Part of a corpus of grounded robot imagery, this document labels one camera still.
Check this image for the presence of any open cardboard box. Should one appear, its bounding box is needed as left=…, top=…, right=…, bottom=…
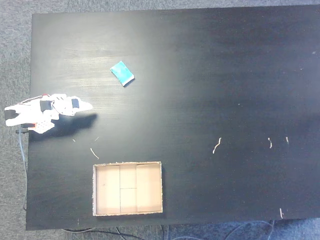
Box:
left=92, top=161, right=164, bottom=217

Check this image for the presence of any grey-blue cable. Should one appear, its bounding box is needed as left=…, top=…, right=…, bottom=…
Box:
left=17, top=132, right=29, bottom=211

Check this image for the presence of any thin black cable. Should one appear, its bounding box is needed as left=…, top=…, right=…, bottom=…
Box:
left=61, top=227, right=145, bottom=240

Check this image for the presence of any blue cable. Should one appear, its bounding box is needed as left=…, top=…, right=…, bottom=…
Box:
left=219, top=219, right=276, bottom=240

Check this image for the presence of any green block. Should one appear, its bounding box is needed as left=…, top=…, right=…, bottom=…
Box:
left=110, top=60, right=136, bottom=88

